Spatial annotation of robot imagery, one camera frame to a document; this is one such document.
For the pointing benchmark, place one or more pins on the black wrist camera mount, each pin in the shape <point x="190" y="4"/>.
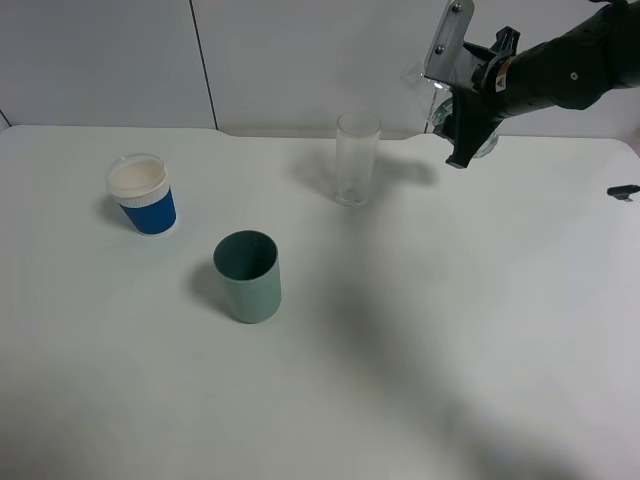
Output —
<point x="447" y="61"/>

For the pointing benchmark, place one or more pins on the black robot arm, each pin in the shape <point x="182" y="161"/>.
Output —
<point x="623" y="18"/>

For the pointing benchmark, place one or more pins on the clear bottle green label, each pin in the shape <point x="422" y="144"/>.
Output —
<point x="435" y="98"/>

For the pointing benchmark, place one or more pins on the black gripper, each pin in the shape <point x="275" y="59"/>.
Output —
<point x="571" y="72"/>

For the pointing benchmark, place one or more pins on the green plastic cup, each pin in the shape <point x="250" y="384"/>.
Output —
<point x="247" y="263"/>

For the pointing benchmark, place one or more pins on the tall clear glass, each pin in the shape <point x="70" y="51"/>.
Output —
<point x="357" y="137"/>

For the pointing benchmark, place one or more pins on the blue white paper cup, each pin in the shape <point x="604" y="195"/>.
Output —
<point x="140" y="185"/>

